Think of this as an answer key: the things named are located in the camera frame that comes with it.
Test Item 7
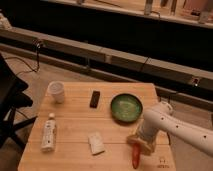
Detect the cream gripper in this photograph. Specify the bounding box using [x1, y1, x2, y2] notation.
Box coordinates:
[126, 135, 156, 156]

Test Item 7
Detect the red pepper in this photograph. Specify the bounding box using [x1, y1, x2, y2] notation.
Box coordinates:
[132, 144, 140, 169]

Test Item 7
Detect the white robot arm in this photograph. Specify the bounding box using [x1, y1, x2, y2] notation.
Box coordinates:
[127, 102, 213, 157]

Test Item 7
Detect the green bowl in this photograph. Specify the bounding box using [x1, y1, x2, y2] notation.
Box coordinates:
[110, 93, 143, 123]

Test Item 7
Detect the black rectangular block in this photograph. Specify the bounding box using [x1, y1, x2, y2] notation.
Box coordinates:
[90, 91, 100, 108]

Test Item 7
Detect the white plastic bottle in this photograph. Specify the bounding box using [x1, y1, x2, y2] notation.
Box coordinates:
[41, 113, 56, 152]

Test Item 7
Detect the white paper cup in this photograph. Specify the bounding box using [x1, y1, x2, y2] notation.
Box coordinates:
[47, 81, 65, 103]

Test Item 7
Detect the black office chair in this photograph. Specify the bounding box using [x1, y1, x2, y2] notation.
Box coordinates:
[0, 53, 36, 149]

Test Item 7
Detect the black cable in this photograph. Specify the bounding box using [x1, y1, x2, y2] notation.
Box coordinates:
[3, 39, 44, 76]

